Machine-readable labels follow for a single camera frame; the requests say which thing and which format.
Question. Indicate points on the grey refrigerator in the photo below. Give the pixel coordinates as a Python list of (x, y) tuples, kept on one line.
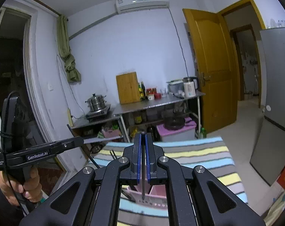
[(274, 122)]

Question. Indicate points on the wooden cutting board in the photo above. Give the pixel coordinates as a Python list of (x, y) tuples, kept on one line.
[(128, 88)]

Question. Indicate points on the steel pot with lid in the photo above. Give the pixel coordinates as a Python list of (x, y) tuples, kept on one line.
[(96, 148)]

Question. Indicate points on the beige power strip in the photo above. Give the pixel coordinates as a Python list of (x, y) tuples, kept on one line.
[(69, 117)]

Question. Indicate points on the red lidded sauce jar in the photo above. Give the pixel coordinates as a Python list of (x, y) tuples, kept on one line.
[(150, 95)]

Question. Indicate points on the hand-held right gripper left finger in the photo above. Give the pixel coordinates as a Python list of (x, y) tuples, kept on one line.
[(139, 160)]

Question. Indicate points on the yellow oil bottle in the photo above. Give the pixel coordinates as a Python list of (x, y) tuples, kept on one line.
[(140, 93)]

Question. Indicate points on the dark sauce bottle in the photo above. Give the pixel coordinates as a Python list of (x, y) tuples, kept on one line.
[(143, 91)]

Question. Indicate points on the white electric kettle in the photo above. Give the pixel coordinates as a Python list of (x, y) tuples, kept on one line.
[(189, 89)]

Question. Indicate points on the small pink basket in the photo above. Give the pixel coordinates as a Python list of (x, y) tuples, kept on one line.
[(110, 134)]

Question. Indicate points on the yellow wooden door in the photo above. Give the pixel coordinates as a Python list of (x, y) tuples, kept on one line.
[(213, 75)]

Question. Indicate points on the red box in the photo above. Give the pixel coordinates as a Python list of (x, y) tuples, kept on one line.
[(284, 174)]

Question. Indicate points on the white wall switch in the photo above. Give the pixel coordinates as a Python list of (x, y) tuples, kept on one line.
[(50, 87)]

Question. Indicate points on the small red container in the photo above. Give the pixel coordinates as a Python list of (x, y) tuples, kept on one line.
[(158, 96)]

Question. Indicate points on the person's left hand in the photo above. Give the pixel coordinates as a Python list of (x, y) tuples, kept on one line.
[(33, 183)]

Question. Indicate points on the pink storage box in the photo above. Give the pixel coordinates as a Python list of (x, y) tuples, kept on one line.
[(177, 134)]

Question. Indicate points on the black frying pan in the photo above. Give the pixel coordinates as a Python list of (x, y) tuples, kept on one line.
[(174, 123)]

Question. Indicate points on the green bottle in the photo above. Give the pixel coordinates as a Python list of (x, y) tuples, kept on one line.
[(203, 133)]

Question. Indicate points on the printed cardboard box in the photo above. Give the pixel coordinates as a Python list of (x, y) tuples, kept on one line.
[(281, 204)]

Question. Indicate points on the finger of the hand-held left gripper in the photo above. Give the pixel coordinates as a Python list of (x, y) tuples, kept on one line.
[(69, 143)]

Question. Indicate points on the steel kitchen table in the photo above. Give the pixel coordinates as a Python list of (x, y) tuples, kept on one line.
[(142, 104)]

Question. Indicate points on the pink plastic utensil basket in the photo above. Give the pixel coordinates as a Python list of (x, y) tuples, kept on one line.
[(156, 190)]

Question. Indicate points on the green tied curtain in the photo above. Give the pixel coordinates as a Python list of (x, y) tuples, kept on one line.
[(72, 68)]

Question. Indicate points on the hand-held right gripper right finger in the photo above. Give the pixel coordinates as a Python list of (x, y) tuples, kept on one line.
[(148, 160)]

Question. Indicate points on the translucent lidded plastic container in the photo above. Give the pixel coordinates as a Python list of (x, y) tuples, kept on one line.
[(175, 87)]

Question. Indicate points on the steel steamer pot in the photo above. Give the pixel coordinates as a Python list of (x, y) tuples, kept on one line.
[(96, 103)]

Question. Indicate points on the striped tablecloth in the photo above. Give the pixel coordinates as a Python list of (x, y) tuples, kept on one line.
[(203, 150)]

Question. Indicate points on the yellow door frame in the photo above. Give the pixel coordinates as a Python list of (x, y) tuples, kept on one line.
[(241, 3)]

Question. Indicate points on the black induction stove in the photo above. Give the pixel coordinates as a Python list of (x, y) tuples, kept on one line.
[(97, 115)]

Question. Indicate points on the person's left forearm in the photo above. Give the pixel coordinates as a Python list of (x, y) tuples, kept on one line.
[(1, 213)]

